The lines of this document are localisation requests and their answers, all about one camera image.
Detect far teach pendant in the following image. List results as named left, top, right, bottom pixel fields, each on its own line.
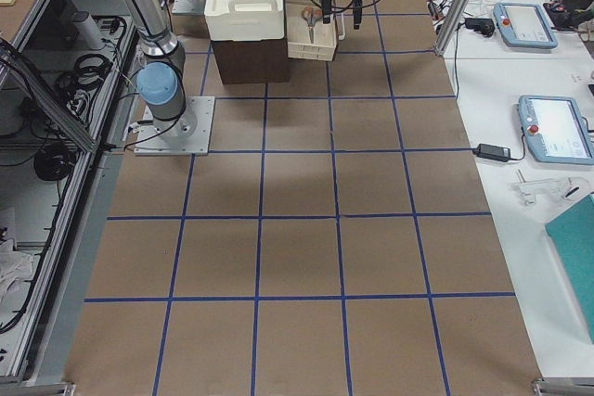
left=493, top=2, right=558, bottom=49

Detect teal foam board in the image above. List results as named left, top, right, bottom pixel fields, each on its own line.
left=546, top=194, right=593, bottom=333

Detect teach pendant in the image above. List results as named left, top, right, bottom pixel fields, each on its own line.
left=493, top=2, right=558, bottom=49
left=517, top=95, right=593, bottom=165

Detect white cylinder speaker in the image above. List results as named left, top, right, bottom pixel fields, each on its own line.
left=71, top=11, right=105, bottom=50

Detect white plastic tray box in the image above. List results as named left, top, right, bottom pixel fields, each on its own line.
left=204, top=0, right=285, bottom=41

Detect black power brick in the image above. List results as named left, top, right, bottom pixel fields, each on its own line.
left=464, top=18, right=495, bottom=37

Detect aluminium frame post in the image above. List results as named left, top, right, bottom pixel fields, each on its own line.
left=433, top=0, right=494, bottom=57

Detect black power adapter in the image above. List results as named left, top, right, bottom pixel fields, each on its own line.
left=472, top=143, right=511, bottom=162

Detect grey orange scissors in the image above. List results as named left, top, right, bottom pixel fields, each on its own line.
left=302, top=6, right=322, bottom=44

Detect white crumpled cloth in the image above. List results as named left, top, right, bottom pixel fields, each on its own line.
left=0, top=208, right=34, bottom=304

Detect near teach pendant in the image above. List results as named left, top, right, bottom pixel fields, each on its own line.
left=517, top=95, right=593, bottom=165

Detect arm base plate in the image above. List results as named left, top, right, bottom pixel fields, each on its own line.
left=172, top=0, right=205, bottom=16
left=134, top=96, right=215, bottom=156

